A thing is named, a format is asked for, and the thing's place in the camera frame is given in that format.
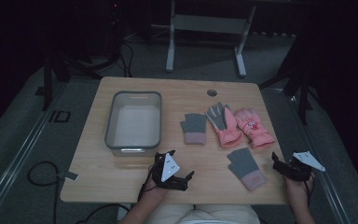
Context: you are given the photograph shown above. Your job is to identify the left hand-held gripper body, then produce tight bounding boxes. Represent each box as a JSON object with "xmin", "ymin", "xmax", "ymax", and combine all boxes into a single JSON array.
[{"xmin": 150, "ymin": 151, "xmax": 189, "ymax": 191}]

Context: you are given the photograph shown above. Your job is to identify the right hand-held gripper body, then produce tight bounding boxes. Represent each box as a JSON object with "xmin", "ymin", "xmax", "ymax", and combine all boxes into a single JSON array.
[{"xmin": 283, "ymin": 150, "xmax": 326, "ymax": 183}]

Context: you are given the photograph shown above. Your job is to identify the pink ski glove grey palm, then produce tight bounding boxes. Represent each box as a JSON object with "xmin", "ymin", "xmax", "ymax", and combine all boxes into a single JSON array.
[{"xmin": 205, "ymin": 101, "xmax": 244, "ymax": 149}]

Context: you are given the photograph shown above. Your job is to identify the person's right hand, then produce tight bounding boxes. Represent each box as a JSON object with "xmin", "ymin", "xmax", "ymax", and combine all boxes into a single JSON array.
[{"xmin": 283, "ymin": 174, "xmax": 315, "ymax": 203}]

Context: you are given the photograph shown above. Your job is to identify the person's left hand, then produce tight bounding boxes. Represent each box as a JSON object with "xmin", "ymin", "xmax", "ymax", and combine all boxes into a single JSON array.
[{"xmin": 143, "ymin": 173, "xmax": 170, "ymax": 201}]

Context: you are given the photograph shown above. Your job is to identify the grey knit glove pink cuff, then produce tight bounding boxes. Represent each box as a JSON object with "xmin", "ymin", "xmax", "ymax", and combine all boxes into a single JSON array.
[
  {"xmin": 180, "ymin": 112, "xmax": 208, "ymax": 146},
  {"xmin": 227, "ymin": 147, "xmax": 268, "ymax": 191}
]

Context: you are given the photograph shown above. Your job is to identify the pink ski glove with print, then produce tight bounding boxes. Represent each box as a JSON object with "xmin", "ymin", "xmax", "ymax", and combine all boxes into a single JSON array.
[{"xmin": 233, "ymin": 107, "xmax": 276, "ymax": 149}]

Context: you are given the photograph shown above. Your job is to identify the person's light trousers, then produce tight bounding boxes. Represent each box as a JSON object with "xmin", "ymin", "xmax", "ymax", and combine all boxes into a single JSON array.
[{"xmin": 143, "ymin": 203, "xmax": 261, "ymax": 224}]

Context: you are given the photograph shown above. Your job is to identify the translucent grey-rimmed plastic bin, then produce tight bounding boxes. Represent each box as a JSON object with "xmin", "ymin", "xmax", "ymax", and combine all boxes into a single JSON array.
[{"xmin": 103, "ymin": 90, "xmax": 163, "ymax": 158}]

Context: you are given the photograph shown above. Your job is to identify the black tripod stand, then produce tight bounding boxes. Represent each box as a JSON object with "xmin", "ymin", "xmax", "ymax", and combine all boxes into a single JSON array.
[
  {"xmin": 34, "ymin": 43, "xmax": 120, "ymax": 112},
  {"xmin": 258, "ymin": 59, "xmax": 322, "ymax": 126}
]

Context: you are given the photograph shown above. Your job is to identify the small grey tag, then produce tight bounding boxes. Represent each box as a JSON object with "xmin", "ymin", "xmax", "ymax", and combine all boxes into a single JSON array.
[{"xmin": 57, "ymin": 170, "xmax": 79, "ymax": 182}]

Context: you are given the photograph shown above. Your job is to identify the metal floor rail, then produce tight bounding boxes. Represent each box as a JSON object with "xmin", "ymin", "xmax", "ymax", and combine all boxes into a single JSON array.
[
  {"xmin": 278, "ymin": 88, "xmax": 351, "ymax": 224},
  {"xmin": 0, "ymin": 83, "xmax": 68, "ymax": 220}
]

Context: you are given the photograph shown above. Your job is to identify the right hand-held gripper cable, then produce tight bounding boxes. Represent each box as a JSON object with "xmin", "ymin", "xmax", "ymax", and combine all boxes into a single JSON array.
[{"xmin": 303, "ymin": 176, "xmax": 316, "ymax": 203}]

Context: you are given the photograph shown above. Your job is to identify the hand-held gripper cable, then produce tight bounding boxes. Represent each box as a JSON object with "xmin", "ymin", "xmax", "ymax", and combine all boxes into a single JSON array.
[
  {"xmin": 137, "ymin": 164, "xmax": 155, "ymax": 202},
  {"xmin": 303, "ymin": 176, "xmax": 316, "ymax": 203}
]

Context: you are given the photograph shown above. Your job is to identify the left hand-held gripper cable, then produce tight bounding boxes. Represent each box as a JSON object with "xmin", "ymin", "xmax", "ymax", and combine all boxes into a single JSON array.
[{"xmin": 137, "ymin": 164, "xmax": 155, "ymax": 202}]

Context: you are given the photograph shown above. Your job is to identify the black floor cable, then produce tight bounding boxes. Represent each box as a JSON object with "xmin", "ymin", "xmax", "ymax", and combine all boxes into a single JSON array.
[
  {"xmin": 26, "ymin": 161, "xmax": 61, "ymax": 224},
  {"xmin": 74, "ymin": 203, "xmax": 132, "ymax": 224}
]

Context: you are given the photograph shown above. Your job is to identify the black cable near tripod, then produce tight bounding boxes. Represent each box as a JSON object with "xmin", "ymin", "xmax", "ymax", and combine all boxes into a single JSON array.
[{"xmin": 117, "ymin": 39, "xmax": 135, "ymax": 78}]

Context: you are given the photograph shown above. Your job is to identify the white metal desk frame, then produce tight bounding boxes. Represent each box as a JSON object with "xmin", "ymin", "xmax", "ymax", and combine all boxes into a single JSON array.
[{"xmin": 165, "ymin": 0, "xmax": 258, "ymax": 78}]

